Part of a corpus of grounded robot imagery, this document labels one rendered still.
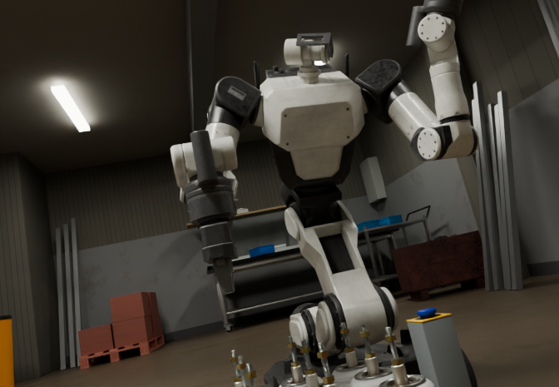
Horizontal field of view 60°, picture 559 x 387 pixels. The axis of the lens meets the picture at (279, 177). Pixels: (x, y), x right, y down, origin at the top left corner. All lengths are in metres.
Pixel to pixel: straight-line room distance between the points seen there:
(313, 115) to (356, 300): 0.48
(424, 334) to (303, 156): 0.55
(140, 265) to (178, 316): 0.96
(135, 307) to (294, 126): 5.27
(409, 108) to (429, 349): 0.58
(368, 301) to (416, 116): 0.48
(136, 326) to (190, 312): 1.58
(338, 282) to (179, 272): 6.58
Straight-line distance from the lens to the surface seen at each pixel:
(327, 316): 1.25
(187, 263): 7.79
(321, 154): 1.31
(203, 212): 0.88
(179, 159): 0.91
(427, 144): 1.19
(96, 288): 7.92
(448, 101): 1.19
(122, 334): 6.39
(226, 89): 1.28
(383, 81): 1.34
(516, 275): 4.43
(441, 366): 1.08
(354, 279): 1.30
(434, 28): 1.20
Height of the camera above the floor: 0.44
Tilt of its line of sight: 12 degrees up
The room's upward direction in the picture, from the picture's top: 13 degrees counter-clockwise
